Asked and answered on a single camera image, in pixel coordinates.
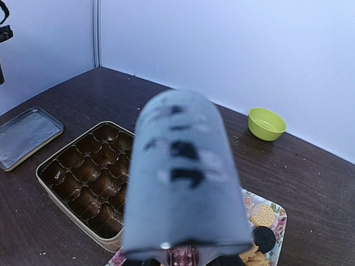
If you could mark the floral cookie tray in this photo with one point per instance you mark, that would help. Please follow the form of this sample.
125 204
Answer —
260 212

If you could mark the gold cookie tin box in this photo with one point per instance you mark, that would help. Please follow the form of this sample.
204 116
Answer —
87 179

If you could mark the left aluminium frame post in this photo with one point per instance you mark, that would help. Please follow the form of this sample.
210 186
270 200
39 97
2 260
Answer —
96 32

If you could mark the silver tin lid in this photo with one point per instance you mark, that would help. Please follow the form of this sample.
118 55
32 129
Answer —
25 134

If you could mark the steel kitchen tongs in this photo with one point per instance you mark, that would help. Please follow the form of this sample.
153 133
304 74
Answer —
183 202

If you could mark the green plastic bowl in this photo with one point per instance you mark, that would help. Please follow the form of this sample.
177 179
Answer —
266 124

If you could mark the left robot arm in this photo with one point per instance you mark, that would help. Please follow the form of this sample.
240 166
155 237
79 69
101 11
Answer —
6 33

